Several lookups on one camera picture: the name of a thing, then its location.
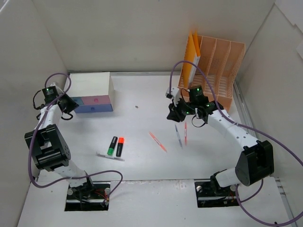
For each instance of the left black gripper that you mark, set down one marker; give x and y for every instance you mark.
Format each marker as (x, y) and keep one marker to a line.
(70, 105)

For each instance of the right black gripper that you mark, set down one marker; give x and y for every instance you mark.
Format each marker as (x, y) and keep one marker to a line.
(175, 113)

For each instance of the pink drawer with knob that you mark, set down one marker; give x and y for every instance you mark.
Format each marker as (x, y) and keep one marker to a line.
(96, 100)

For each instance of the orange cap black highlighter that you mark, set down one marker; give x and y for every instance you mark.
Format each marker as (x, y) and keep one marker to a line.
(120, 145)

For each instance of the orange folder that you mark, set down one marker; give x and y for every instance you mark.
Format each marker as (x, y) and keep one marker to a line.
(192, 54)

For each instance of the green cap black highlighter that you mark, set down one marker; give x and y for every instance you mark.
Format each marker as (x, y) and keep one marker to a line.
(112, 146)

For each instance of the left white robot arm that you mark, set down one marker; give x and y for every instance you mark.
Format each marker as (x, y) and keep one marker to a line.
(50, 151)

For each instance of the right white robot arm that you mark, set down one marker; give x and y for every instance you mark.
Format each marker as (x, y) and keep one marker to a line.
(255, 158)

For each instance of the red clear pen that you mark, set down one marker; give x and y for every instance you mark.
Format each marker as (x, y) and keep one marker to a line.
(185, 133)

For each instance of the blue clear pen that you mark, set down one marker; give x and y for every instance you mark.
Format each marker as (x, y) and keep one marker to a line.
(178, 136)

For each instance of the white drawer box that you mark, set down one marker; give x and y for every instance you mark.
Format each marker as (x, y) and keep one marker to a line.
(91, 84)

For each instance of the pink pen left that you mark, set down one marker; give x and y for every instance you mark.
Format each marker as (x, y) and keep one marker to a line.
(158, 142)

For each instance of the dark blue lower drawer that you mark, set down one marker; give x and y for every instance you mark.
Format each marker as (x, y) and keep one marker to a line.
(94, 108)

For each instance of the peach file organizer rack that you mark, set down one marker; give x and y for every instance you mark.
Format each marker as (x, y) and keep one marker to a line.
(220, 61)

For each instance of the clear dark pen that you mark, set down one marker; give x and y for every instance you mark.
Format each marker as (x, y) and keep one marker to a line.
(109, 157)

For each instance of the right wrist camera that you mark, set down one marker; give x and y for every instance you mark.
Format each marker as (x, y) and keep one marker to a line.
(174, 95)

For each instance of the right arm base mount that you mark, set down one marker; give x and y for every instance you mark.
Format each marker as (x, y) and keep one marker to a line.
(209, 197)

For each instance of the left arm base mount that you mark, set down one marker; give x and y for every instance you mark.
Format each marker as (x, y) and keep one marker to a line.
(95, 200)

